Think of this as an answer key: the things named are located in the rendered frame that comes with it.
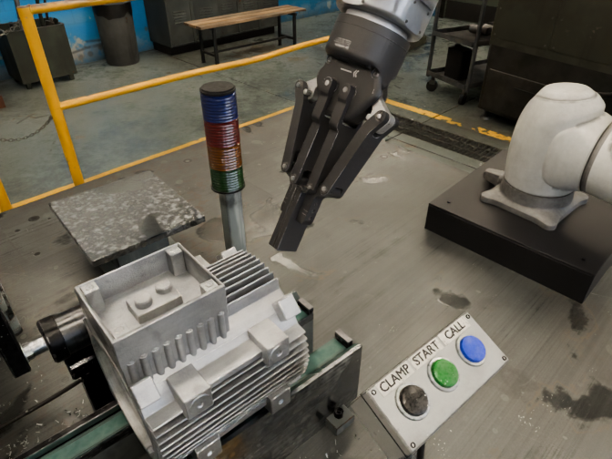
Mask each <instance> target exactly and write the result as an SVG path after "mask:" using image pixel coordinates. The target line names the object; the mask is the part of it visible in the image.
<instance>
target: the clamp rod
mask: <svg viewBox="0 0 612 459"><path fill-rule="evenodd" d="M27 344H28V345H30V349H29V350H27V351H25V350H24V352H25V355H26V354H27V353H28V352H31V351H32V352H33V353H34V356H32V357H30V358H28V357H27V359H28V360H29V359H31V358H33V357H36V356H37V355H39V354H42V353H44V352H47V351H49V350H48V348H47V346H46V343H45V340H44V338H43V337H42V336H41V337H39V338H36V339H34V340H32V341H30V342H28V343H27ZM25 345H26V344H24V345H22V348H23V346H25Z"/></svg>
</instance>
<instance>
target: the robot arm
mask: <svg viewBox="0 0 612 459"><path fill-rule="evenodd" d="M438 1H439V0H336V5H337V7H338V8H339V10H340V11H341V13H340V14H338V16H337V19H336V21H335V24H334V26H333V29H332V31H331V34H330V37H329V39H328V42H327V44H326V47H325V50H326V53H327V60H326V62H325V64H324V65H323V67H322V68H321V69H320V70H319V72H318V74H317V77H316V78H314V79H312V80H310V81H307V82H306V81H304V80H302V79H299V80H297V82H296V83H295V105H294V109H293V113H292V118H291V125H290V129H289V134H288V137H287V142H286V146H285V151H284V154H283V159H282V162H281V170H282V171H283V172H286V173H287V175H288V176H289V178H290V185H289V188H288V190H287V193H286V195H285V198H284V200H283V202H282V204H281V208H280V210H281V215H280V218H279V220H278V222H277V225H276V227H275V230H274V231H273V233H272V236H271V238H270V242H269V244H270V245H271V246H272V247H273V248H274V249H276V250H282V251H293V252H295V251H297V249H298V247H299V245H300V242H301V239H302V236H303V234H304V232H305V230H306V228H307V226H308V225H311V224H312V223H313V221H314V219H315V217H316V213H317V212H318V210H319V207H320V205H321V202H322V201H323V199H325V198H336V199H340V198H341V197H342V196H343V194H344V193H345V192H346V190H347V189H348V187H349V186H350V185H351V184H352V182H353V181H354V179H355V178H356V176H357V175H358V174H359V172H360V171H361V169H362V167H363V166H364V165H365V163H366V162H367V160H368V159H369V157H370V156H371V155H372V153H373V152H374V150H375V149H376V148H377V147H378V145H379V144H380V142H381V141H382V139H383V138H385V137H386V136H387V135H389V134H390V133H391V132H392V131H394V130H395V129H396V128H397V127H398V126H399V119H398V118H397V117H395V116H393V115H392V114H391V113H390V111H389V109H388V107H387V106H386V104H385V102H386V100H387V97H388V87H389V84H390V82H391V81H392V80H394V79H395V78H396V77H397V75H398V73H399V70H400V68H401V66H402V64H403V61H404V59H405V57H406V54H407V52H408V50H409V48H410V43H409V42H417V41H419V40H420V39H421V38H422V37H423V34H424V31H425V29H426V27H427V26H428V24H429V21H430V19H431V17H432V15H433V12H434V9H435V8H436V5H437V3H438ZM605 107H606V104H605V102H604V100H603V99H602V97H601V96H600V95H599V94H598V93H597V92H596V91H594V90H593V89H592V88H590V87H588V86H586V85H582V84H578V83H568V82H563V83H554V84H550V85H547V86H545V87H543V88H542V89H541V90H540V91H539V92H538V93H537V94H536V95H535V96H534V97H533V98H532V99H531V100H530V101H529V102H528V103H527V105H526V106H525V108H524V110H523V111H522V113H521V115H520V117H519V119H518V120H517V122H516V125H515V129H514V132H513V136H512V138H511V141H510V145H509V149H508V153H507V158H506V164H505V171H502V170H498V169H493V168H488V169H486V170H485V172H484V179H486V180H487V181H489V182H490V183H492V184H494V185H495V187H493V188H492V189H489V190H486V191H484V192H482V194H481V198H480V200H481V201H482V202H485V203H489V204H492V205H495V206H497V207H499V208H501V209H505V210H507V211H509V212H511V213H514V214H515V215H517V216H519V217H521V218H524V219H527V220H529V221H532V222H534V223H535V224H536V225H538V226H539V227H540V228H542V229H544V230H555V229H556V226H557V224H558V223H559V222H560V221H561V220H562V219H564V218H565V217H566V216H567V215H568V214H570V213H571V212H572V211H573V210H574V209H576V208H577V207H579V206H581V205H584V204H587V201H588V195H587V194H590V195H592V196H594V197H596V198H598V199H601V200H604V201H605V202H608V203H610V204H612V116H610V115H609V114H608V113H607V112H605ZM325 115H326V116H328V117H331V118H328V117H326V116H325ZM365 119H367V121H366V122H364V123H363V125H362V122H363V121H364V120H365ZM342 122H343V123H345V124H347V125H348V126H346V125H343V123H342ZM292 162H294V163H292ZM304 171H305V172H304ZM579 191H583V192H585V193H587V194H585V193H583V192H579Z"/></svg>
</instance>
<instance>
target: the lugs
mask: <svg viewBox="0 0 612 459"><path fill-rule="evenodd" d="M235 252H237V251H236V249H235V247H232V248H230V249H228V250H224V251H222V252H221V253H220V254H219V255H217V256H216V258H217V260H218V261H219V260H222V259H224V258H226V257H228V256H229V255H231V254H233V253H235ZM271 305H272V307H273V309H274V310H275V312H276V313H277V315H278V317H279V320H280V321H288V320H289V319H291V318H293V317H294V316H296V315H298V314H299V313H301V310H300V308H299V306H298V304H297V302H296V301H295V299H294V297H293V295H292V294H289V295H286V296H284V297H282V298H280V299H279V300H277V301H275V302H273V303H272V304H271ZM83 322H84V324H85V325H86V327H87V330H88V332H89V334H91V333H92V332H91V330H90V328H89V325H88V322H87V318H86V317H85V318H84V319H83ZM300 378H301V375H300V376H299V377H298V378H296V379H295V380H293V381H292V382H290V383H289V384H288V385H289V386H291V385H292V384H294V383H295V382H297V381H298V380H299V379H300ZM127 389H128V391H129V393H130V395H131V397H132V399H133V401H134V403H135V405H136V407H137V408H138V409H139V410H144V409H145V408H147V407H149V406H150V405H151V404H153V403H155V402H156V401H158V400H160V399H161V395H160V393H159V391H158V388H157V386H156V385H155V383H154V381H153V379H152V377H151V376H147V377H144V378H142V379H141V380H140V381H138V382H136V383H133V384H131V385H130V386H128V388H127Z"/></svg>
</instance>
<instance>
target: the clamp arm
mask: <svg viewBox="0 0 612 459"><path fill-rule="evenodd" d="M24 344H26V345H25V346H23V348H22V345H24ZM22 345H21V343H19V342H18V340H17V338H16V336H15V334H14V332H13V330H12V328H11V327H10V325H9V323H8V321H7V319H6V317H5V315H4V313H3V311H2V309H1V307H0V353H1V355H2V357H3V359H4V360H5V363H6V365H7V366H8V368H9V370H10V372H11V373H12V374H13V376H14V377H15V378H18V377H20V376H22V375H24V374H26V373H28V372H31V366H30V364H29V363H30V362H29V361H31V360H33V359H34V358H35V357H33V358H31V359H29V360H28V359H27V357H28V358H30V357H32V356H34V353H33V352H32V351H31V352H28V353H27V354H25V352H24V350H25V351H27V350H29V349H30V345H28V344H27V342H25V343H22Z"/></svg>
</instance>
